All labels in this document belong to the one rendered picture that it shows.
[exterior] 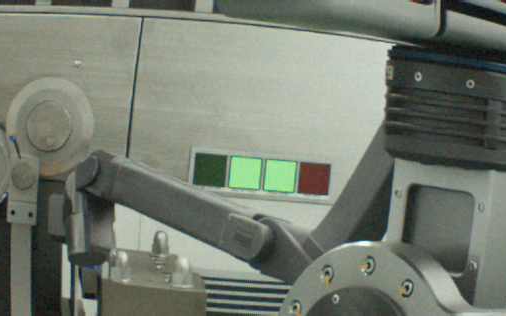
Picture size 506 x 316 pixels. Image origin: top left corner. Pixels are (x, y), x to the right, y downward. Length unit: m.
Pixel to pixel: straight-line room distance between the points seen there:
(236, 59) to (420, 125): 1.35
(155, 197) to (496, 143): 0.75
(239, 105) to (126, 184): 0.65
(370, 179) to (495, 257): 0.40
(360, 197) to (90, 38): 1.00
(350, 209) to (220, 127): 0.95
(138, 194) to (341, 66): 0.76
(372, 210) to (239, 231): 0.16
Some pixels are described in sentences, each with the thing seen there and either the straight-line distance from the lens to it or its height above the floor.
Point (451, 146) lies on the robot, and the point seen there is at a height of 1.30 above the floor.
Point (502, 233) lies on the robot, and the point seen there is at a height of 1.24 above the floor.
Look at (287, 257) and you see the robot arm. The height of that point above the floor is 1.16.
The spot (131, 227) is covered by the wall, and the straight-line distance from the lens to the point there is 4.55.
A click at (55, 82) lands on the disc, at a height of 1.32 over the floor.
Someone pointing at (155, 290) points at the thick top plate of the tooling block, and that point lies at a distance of 1.85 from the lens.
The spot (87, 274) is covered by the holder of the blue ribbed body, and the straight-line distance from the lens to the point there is 1.88.
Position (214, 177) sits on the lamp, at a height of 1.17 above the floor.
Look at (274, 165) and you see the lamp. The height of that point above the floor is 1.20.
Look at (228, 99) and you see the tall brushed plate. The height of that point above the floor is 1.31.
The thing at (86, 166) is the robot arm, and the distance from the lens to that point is 1.66.
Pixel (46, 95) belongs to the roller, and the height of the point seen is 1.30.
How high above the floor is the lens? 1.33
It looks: 3 degrees down
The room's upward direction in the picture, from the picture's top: 5 degrees clockwise
